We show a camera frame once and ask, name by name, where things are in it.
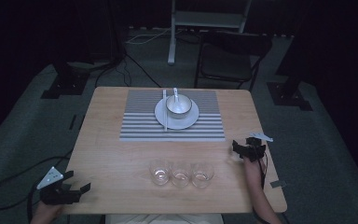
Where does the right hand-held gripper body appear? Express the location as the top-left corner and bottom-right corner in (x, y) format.
(241, 133), (275, 163)

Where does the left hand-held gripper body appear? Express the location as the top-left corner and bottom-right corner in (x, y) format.
(36, 166), (82, 206)

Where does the person's right hand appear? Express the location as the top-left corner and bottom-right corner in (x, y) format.
(241, 155), (265, 189)

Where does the person's left hand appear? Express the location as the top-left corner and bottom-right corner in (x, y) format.
(30, 200), (65, 224)

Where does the grey tape strip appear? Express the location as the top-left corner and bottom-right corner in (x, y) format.
(268, 179), (288, 189)

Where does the clear drinking glass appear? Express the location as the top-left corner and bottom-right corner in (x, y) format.
(148, 158), (172, 187)
(190, 161), (215, 189)
(170, 161), (193, 189)

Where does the black stand base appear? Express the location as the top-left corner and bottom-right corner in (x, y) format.
(39, 61), (91, 101)
(266, 77), (314, 112)

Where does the white round plate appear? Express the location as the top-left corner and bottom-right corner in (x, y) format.
(154, 96), (200, 131)

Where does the white bowl with dark rim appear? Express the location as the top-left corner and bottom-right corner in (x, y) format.
(165, 93), (194, 120)

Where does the white ceramic spoon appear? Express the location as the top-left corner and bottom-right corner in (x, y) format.
(172, 87), (182, 105)

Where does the black folding chair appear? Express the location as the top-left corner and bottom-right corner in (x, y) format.
(193, 30), (273, 93)

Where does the grey striped placemat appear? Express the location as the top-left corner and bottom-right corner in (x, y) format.
(118, 89), (227, 143)

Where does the person's light clothing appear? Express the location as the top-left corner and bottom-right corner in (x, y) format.
(104, 213), (226, 224)

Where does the white metal stand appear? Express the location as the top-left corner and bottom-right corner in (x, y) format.
(167, 0), (254, 66)

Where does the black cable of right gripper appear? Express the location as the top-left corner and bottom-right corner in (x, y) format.
(258, 151), (270, 190)

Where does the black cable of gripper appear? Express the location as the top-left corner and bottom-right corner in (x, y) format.
(0, 148), (75, 222)
(258, 151), (270, 190)

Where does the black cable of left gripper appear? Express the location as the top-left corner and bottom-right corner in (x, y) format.
(0, 148), (75, 222)

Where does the black floor cable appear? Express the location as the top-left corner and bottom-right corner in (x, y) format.
(93, 53), (163, 89)

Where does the white floor cable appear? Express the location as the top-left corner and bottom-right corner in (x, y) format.
(125, 27), (185, 45)

